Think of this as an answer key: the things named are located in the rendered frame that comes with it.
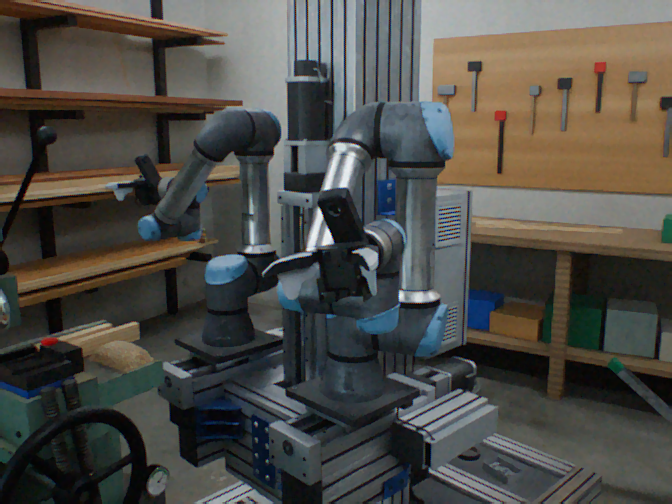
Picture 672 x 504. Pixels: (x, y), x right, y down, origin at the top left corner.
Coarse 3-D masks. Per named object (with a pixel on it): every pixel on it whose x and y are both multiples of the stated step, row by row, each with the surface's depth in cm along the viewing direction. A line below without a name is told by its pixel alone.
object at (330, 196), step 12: (324, 192) 90; (336, 192) 89; (348, 192) 90; (324, 204) 90; (336, 204) 89; (348, 204) 89; (324, 216) 92; (336, 216) 91; (348, 216) 91; (336, 228) 93; (348, 228) 92; (360, 228) 93; (336, 240) 94; (360, 240) 93
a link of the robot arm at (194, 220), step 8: (192, 208) 195; (200, 208) 199; (184, 216) 193; (192, 216) 196; (200, 216) 199; (184, 224) 192; (192, 224) 195; (200, 224) 199; (184, 232) 194; (192, 232) 196; (200, 232) 199; (184, 240) 197; (192, 240) 198
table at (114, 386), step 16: (96, 368) 136; (112, 368) 136; (144, 368) 138; (160, 368) 141; (112, 384) 131; (128, 384) 135; (144, 384) 138; (160, 384) 142; (112, 400) 132; (96, 432) 118; (0, 448) 109; (16, 448) 109; (48, 448) 110
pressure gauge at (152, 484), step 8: (152, 464) 137; (152, 472) 135; (160, 472) 137; (168, 472) 138; (152, 480) 135; (160, 480) 137; (168, 480) 139; (144, 488) 134; (152, 488) 135; (160, 488) 137; (152, 496) 138
